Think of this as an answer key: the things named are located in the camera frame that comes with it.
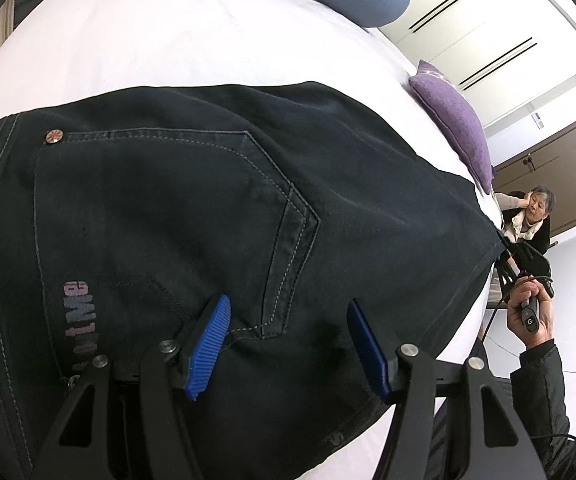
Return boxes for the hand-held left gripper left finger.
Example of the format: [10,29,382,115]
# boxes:
[30,294,232,480]

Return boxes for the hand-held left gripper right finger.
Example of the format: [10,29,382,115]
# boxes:
[346,299,543,480]

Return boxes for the black denim pants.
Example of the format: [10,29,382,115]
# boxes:
[0,80,509,480]

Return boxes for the person's right forearm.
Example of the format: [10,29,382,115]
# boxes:
[510,338,576,480]

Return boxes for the person's right hand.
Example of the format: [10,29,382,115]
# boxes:
[506,280,562,356]

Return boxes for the brown wooden door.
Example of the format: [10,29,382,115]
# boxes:
[493,110,576,237]

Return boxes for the purple cushion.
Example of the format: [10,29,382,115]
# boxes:
[409,59,495,195]

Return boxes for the white bed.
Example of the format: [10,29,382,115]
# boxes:
[0,0,500,480]

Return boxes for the cream wardrobe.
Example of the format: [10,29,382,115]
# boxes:
[368,0,576,131]

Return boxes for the black cable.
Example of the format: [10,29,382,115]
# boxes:
[480,272,525,341]

